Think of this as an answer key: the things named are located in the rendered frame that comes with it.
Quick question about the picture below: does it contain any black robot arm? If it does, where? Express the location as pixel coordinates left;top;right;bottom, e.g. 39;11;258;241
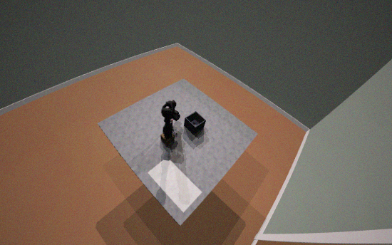
161;100;180;139

